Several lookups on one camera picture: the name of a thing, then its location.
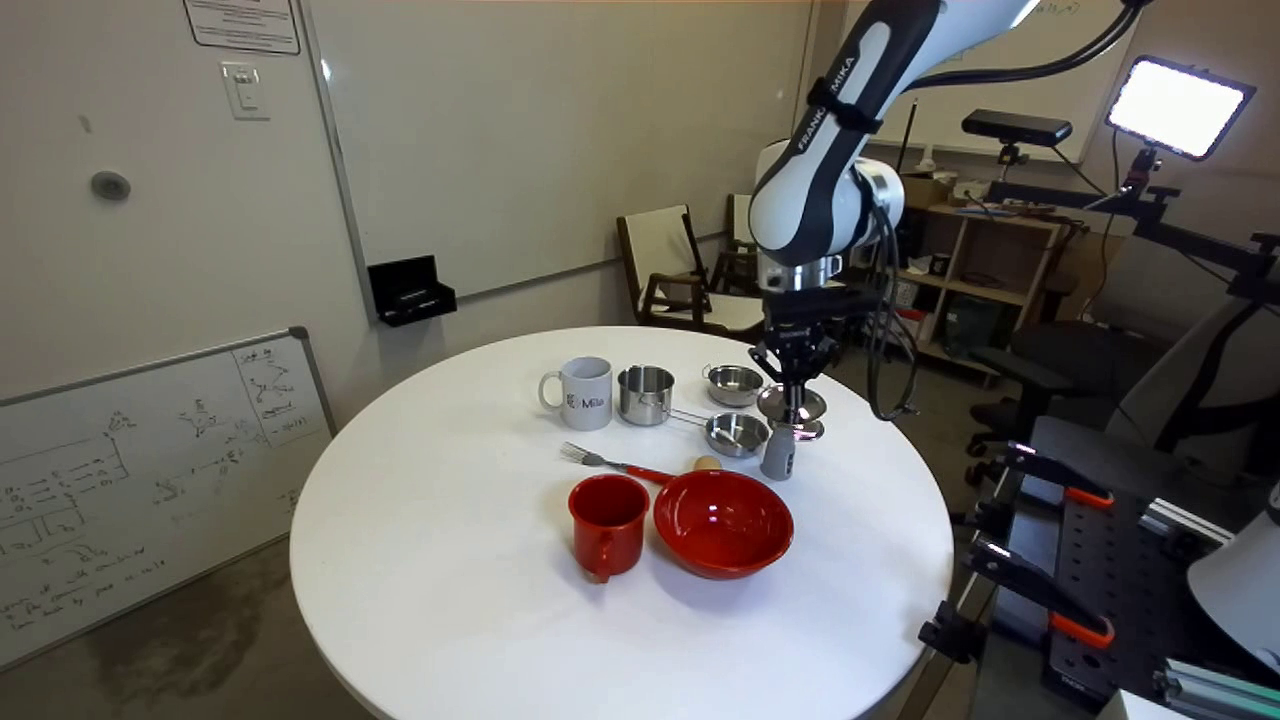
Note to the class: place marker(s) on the round grey wall fixture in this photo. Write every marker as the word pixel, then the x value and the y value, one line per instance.
pixel 109 184

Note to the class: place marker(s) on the red mug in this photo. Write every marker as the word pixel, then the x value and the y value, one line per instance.
pixel 607 524

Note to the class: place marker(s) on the small steel bowl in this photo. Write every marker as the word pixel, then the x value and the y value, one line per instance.
pixel 732 386

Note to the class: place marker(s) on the bright LED light panel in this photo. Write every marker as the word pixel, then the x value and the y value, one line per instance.
pixel 1181 105

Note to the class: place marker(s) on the steel cup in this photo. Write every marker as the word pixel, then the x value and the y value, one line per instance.
pixel 647 397

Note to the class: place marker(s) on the small steel frying pan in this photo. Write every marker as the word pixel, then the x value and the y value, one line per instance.
pixel 732 432

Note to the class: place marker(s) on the black bar camera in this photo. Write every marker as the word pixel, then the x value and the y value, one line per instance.
pixel 1016 127

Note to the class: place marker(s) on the black perforated mounting board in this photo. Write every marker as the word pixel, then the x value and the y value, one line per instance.
pixel 1133 573

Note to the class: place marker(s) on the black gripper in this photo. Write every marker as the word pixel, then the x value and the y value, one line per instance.
pixel 806 322

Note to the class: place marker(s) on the small white wall note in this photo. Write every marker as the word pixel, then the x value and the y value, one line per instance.
pixel 245 88

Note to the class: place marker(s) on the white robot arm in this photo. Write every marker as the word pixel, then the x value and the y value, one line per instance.
pixel 835 163

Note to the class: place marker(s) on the small wooden piece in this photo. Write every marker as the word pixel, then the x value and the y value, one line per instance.
pixel 703 465

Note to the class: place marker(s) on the red bowl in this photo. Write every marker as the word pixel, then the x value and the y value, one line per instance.
pixel 721 523

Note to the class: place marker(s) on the large blank wall whiteboard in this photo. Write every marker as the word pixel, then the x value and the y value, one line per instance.
pixel 562 135

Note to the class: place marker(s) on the whiteboard with drawings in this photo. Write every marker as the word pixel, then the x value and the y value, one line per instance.
pixel 132 492

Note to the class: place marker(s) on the white lamp shade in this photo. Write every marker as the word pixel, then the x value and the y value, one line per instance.
pixel 1241 585

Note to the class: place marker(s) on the white paper notice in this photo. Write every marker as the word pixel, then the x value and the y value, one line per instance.
pixel 240 24

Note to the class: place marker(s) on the orange black bar clamp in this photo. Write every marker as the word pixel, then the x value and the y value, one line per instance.
pixel 1032 585
pixel 1055 483

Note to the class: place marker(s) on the white cushioned wooden chair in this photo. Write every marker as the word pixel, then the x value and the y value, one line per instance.
pixel 667 260

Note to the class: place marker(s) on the wooden shelf unit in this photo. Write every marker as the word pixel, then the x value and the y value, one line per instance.
pixel 984 264

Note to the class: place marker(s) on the white printed mug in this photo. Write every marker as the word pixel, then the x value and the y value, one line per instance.
pixel 586 392

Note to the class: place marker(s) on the black marker tray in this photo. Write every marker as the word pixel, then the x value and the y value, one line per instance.
pixel 408 291

